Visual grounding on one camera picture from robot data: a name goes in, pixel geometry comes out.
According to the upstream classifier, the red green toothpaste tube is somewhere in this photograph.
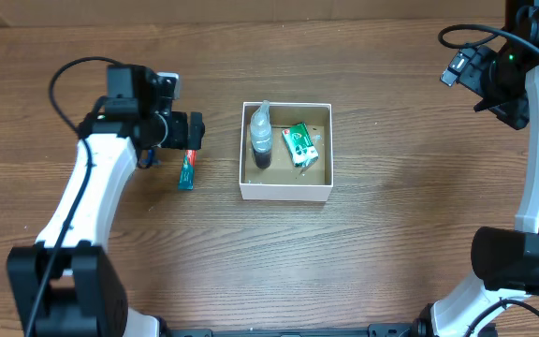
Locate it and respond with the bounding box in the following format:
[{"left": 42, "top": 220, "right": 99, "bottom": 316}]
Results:
[{"left": 178, "top": 150, "right": 197, "bottom": 190}]

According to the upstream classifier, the clear bottle dark liquid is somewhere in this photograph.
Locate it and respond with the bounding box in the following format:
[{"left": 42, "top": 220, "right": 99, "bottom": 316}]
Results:
[{"left": 250, "top": 100, "right": 273, "bottom": 169}]

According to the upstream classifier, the green soap bar packet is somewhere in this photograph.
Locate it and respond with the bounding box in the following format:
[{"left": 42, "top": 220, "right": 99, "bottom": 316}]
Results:
[{"left": 282, "top": 123, "right": 319, "bottom": 168}]

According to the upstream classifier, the blue razor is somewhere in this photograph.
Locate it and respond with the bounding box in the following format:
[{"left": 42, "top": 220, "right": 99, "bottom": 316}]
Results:
[{"left": 138, "top": 149, "right": 160, "bottom": 169}]

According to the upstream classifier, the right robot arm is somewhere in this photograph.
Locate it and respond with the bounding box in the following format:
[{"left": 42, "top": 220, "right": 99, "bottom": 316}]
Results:
[{"left": 406, "top": 1, "right": 539, "bottom": 336}]

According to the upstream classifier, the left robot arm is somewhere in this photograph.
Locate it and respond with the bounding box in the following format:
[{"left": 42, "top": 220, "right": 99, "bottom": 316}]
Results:
[{"left": 7, "top": 59, "right": 205, "bottom": 337}]

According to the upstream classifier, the white cardboard box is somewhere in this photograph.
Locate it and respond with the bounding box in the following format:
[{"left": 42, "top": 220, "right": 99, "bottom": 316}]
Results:
[{"left": 239, "top": 102, "right": 334, "bottom": 202}]

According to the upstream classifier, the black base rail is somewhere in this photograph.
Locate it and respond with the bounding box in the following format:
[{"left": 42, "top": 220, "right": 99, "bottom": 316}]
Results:
[{"left": 160, "top": 322, "right": 432, "bottom": 337}]

